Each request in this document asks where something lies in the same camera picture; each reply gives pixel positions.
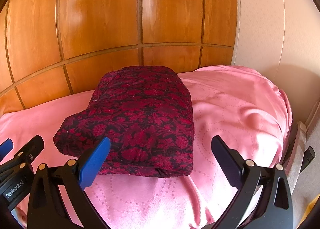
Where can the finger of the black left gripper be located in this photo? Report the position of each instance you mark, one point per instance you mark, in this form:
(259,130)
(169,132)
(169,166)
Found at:
(5,148)
(27,154)

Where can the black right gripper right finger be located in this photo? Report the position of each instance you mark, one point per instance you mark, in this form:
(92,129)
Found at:
(263,197)

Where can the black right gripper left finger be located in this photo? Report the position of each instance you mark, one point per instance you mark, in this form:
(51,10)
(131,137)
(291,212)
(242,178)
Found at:
(46,208)

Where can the dark red patterned knit garment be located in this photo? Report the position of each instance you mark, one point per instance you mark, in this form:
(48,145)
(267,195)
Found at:
(146,113)

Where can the pink bedspread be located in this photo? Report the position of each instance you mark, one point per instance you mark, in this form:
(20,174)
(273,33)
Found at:
(237,103)

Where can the wooden panelled wardrobe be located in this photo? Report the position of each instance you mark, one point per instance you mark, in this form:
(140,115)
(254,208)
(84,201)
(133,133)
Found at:
(55,48)

